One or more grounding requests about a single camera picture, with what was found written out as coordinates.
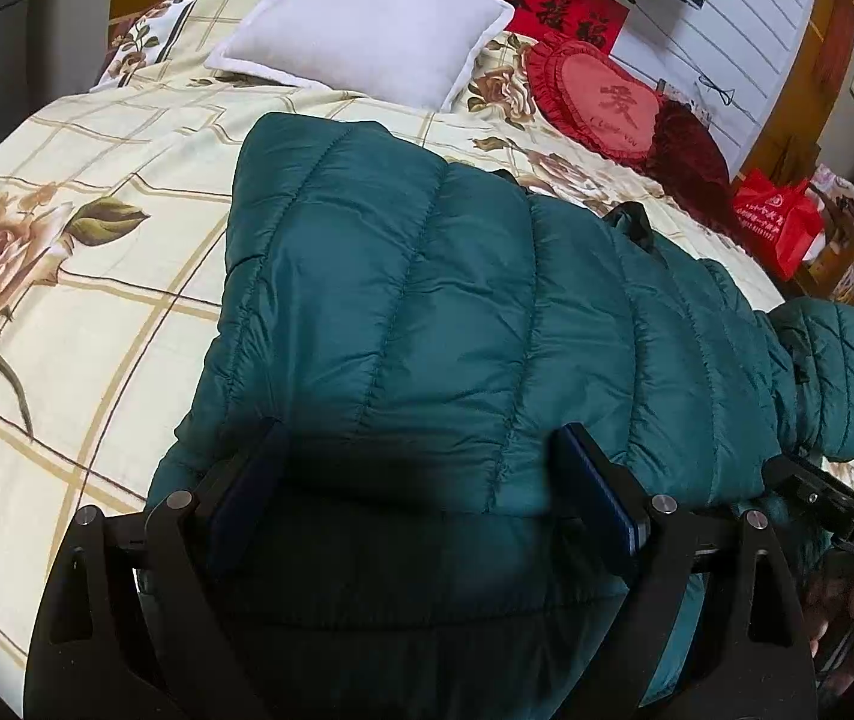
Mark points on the wooden shelf rack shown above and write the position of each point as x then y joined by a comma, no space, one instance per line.
830,275

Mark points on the dark red velvet cushion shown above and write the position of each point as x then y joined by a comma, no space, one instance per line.
684,159

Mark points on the person's right hand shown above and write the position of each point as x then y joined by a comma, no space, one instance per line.
829,603

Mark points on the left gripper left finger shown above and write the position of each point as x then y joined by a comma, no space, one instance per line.
237,487

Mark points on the floral checked bed sheet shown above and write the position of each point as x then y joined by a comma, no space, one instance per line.
114,206

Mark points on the red heart cushion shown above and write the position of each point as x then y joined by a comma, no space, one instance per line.
592,100

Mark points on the green quilted puffer jacket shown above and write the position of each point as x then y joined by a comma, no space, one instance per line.
419,328

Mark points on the red shopping bag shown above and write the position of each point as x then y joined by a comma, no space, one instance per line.
777,224

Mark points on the white square pillow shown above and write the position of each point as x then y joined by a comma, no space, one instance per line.
415,53

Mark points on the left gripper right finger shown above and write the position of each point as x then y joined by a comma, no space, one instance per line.
605,496

